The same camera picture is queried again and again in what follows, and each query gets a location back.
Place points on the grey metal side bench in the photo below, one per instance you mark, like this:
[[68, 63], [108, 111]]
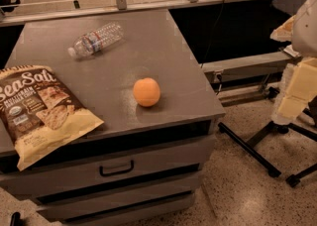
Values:
[[246, 67]]

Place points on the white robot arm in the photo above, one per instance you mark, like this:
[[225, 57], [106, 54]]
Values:
[[304, 31]]

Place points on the grey drawer cabinet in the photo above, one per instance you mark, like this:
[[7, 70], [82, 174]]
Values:
[[169, 142]]

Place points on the clear plastic water bottle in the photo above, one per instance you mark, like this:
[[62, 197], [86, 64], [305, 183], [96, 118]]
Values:
[[96, 40]]

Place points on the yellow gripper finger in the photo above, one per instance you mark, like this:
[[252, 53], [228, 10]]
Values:
[[284, 32], [298, 87]]

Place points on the black drawer handle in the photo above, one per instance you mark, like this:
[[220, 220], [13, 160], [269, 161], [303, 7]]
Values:
[[116, 170]]

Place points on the orange fruit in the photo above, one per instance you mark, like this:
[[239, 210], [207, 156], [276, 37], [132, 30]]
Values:
[[146, 92]]

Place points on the small white box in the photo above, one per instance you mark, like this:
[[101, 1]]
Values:
[[290, 51]]

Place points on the black stand legs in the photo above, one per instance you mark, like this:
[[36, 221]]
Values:
[[235, 168]]

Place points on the sea salt chips bag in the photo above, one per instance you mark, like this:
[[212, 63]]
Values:
[[40, 113]]

